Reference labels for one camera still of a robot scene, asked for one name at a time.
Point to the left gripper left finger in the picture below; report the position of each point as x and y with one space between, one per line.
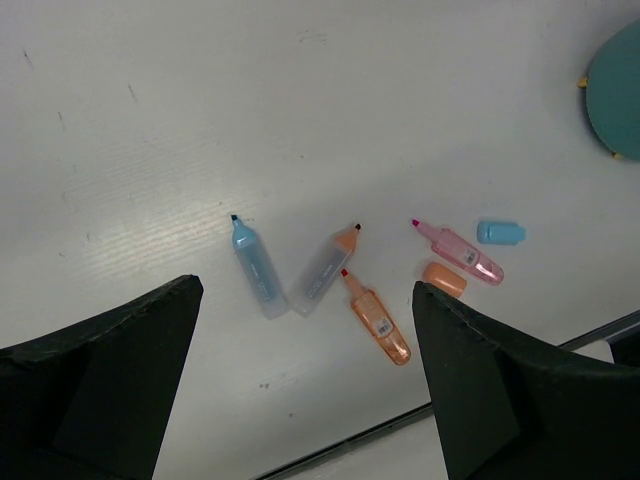
93 400

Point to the blue eraser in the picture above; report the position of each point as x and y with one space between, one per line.
494 232

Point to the orange highlighter cap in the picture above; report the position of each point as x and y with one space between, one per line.
444 279

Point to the orange highlighter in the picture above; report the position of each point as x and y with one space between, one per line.
373 314

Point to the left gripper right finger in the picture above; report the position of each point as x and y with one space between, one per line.
510 406

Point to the blue marker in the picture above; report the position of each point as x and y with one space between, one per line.
258 269

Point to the pink highlighter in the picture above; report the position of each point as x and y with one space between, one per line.
455 249

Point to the teal round pen holder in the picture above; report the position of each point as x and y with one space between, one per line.
611 93

